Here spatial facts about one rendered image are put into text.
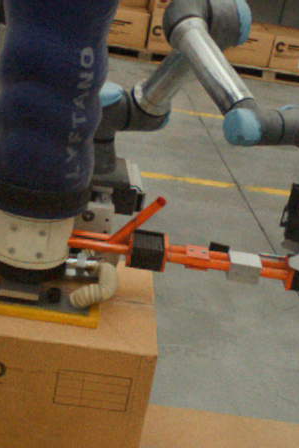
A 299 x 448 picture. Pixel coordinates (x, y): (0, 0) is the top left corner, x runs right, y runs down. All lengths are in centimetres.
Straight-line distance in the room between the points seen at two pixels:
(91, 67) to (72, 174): 21
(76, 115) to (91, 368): 50
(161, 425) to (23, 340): 62
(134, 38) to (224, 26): 699
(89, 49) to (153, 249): 44
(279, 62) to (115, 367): 784
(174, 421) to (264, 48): 738
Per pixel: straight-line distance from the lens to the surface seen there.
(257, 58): 919
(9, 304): 164
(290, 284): 173
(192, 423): 211
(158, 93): 214
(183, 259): 168
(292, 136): 168
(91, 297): 162
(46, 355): 159
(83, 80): 150
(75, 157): 155
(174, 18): 183
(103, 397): 164
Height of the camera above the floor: 179
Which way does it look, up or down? 23 degrees down
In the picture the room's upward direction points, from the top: 11 degrees clockwise
